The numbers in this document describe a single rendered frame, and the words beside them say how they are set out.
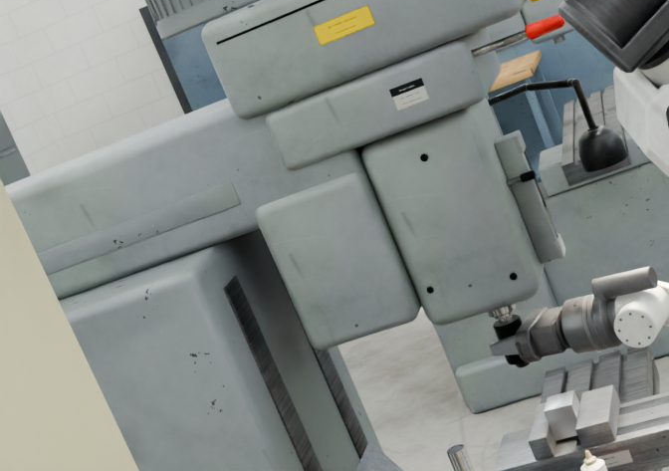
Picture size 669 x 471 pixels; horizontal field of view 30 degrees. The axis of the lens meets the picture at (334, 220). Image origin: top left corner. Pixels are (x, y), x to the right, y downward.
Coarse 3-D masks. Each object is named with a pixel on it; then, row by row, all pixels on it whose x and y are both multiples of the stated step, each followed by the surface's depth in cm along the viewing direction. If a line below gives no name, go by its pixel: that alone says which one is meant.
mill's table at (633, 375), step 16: (640, 352) 265; (560, 368) 274; (576, 368) 270; (592, 368) 269; (608, 368) 263; (624, 368) 263; (640, 368) 256; (656, 368) 269; (544, 384) 269; (560, 384) 265; (576, 384) 262; (592, 384) 262; (608, 384) 255; (624, 384) 256; (640, 384) 249; (656, 384) 260; (544, 400) 261; (624, 400) 248
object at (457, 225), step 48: (384, 144) 190; (432, 144) 188; (480, 144) 187; (384, 192) 192; (432, 192) 190; (480, 192) 188; (432, 240) 192; (480, 240) 190; (528, 240) 195; (432, 288) 194; (480, 288) 193; (528, 288) 191
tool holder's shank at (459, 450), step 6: (462, 444) 159; (450, 450) 159; (456, 450) 158; (462, 450) 158; (450, 456) 158; (456, 456) 158; (462, 456) 158; (468, 456) 159; (456, 462) 158; (462, 462) 158; (468, 462) 158; (456, 468) 158; (462, 468) 158; (468, 468) 158
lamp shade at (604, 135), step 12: (588, 132) 199; (600, 132) 198; (612, 132) 198; (588, 144) 198; (600, 144) 197; (612, 144) 197; (588, 156) 198; (600, 156) 197; (612, 156) 197; (624, 156) 198; (588, 168) 199; (600, 168) 198
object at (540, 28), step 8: (552, 16) 178; (560, 16) 178; (528, 24) 179; (536, 24) 178; (544, 24) 178; (552, 24) 178; (560, 24) 178; (520, 32) 180; (528, 32) 179; (536, 32) 178; (544, 32) 178; (504, 40) 180; (512, 40) 180; (520, 40) 180; (480, 48) 182; (488, 48) 181; (496, 48) 181
